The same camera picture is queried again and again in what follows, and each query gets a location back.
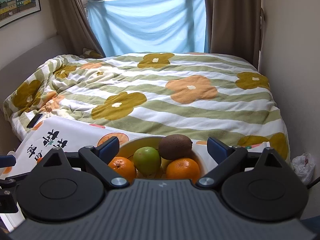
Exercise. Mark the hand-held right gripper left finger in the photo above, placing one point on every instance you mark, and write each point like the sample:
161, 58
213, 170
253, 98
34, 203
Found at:
108, 147

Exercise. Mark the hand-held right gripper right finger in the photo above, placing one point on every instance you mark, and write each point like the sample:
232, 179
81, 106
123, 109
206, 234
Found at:
217, 147

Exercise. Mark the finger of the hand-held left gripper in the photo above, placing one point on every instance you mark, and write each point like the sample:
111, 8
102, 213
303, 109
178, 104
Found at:
7, 160
7, 197

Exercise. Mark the yellow duck print bowl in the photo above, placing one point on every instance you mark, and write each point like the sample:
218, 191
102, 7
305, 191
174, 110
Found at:
201, 160

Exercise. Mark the large orange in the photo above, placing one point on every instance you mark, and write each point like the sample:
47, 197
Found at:
122, 168
182, 170

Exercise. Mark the green apple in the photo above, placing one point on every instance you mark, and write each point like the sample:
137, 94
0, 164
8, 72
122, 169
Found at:
146, 158

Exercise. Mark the brown kiwi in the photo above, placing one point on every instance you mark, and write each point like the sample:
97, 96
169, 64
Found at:
175, 146

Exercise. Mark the black smartphone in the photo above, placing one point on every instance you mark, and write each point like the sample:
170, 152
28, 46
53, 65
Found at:
35, 121

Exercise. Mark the floral striped blanket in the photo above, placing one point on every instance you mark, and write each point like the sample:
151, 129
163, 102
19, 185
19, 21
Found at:
175, 115

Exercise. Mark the white plastic bag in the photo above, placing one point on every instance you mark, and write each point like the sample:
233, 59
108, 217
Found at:
302, 166

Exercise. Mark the floral pillow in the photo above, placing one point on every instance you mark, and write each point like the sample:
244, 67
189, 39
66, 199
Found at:
91, 53

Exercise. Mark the person's blue jeans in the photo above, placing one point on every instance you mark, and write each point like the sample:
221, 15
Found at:
312, 225

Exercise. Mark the light blue window cloth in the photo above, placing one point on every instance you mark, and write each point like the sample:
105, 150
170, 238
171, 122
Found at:
150, 25

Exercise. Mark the brown curtain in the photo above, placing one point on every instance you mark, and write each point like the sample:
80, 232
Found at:
67, 17
232, 17

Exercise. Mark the grey padded bed frame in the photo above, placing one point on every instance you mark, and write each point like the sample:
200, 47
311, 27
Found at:
25, 60

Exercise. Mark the framed wall picture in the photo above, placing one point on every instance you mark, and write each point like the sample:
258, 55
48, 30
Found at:
17, 2

